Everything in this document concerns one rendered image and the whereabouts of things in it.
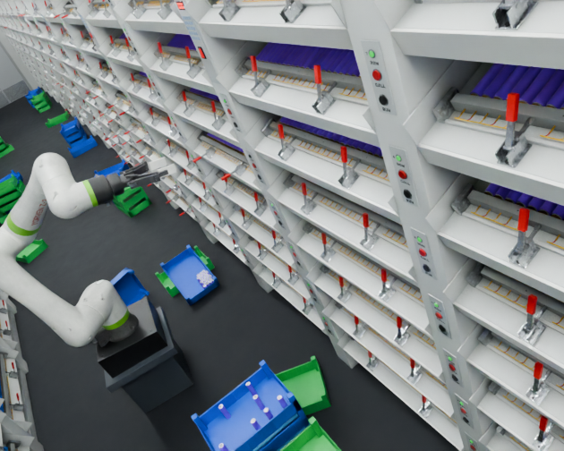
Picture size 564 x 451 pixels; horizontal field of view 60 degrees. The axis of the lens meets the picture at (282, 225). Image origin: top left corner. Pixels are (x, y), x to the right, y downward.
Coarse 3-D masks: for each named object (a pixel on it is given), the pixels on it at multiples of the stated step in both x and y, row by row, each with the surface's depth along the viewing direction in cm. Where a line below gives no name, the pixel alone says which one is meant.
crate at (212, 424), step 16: (240, 384) 169; (256, 384) 173; (272, 384) 171; (224, 400) 167; (240, 400) 170; (272, 400) 166; (288, 400) 163; (192, 416) 162; (208, 416) 166; (224, 416) 167; (240, 416) 165; (256, 416) 163; (288, 416) 157; (208, 432) 165; (224, 432) 162; (240, 432) 160; (256, 432) 152; (272, 432) 156; (240, 448) 151
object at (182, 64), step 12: (168, 36) 188; (180, 36) 182; (156, 48) 188; (168, 48) 180; (180, 48) 172; (192, 48) 165; (144, 60) 187; (156, 60) 189; (168, 60) 175; (180, 60) 170; (192, 60) 161; (156, 72) 187; (168, 72) 172; (180, 72) 165; (192, 72) 154; (204, 72) 139; (192, 84) 158; (204, 84) 147
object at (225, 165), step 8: (192, 136) 207; (200, 136) 207; (192, 144) 208; (200, 144) 209; (200, 152) 205; (208, 160) 200; (216, 160) 193; (224, 160) 189; (232, 160) 185; (224, 168) 185; (232, 168) 182; (248, 168) 175; (240, 176) 175; (248, 176) 172; (248, 184) 173; (256, 184) 160
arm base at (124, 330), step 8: (128, 320) 209; (136, 320) 213; (104, 328) 208; (120, 328) 207; (128, 328) 209; (96, 336) 207; (104, 336) 208; (112, 336) 208; (120, 336) 208; (88, 344) 209; (104, 344) 208
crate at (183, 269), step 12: (192, 252) 292; (168, 264) 287; (180, 264) 290; (192, 264) 289; (204, 264) 282; (168, 276) 280; (180, 276) 285; (192, 276) 284; (180, 288) 280; (192, 288) 279; (192, 300) 271
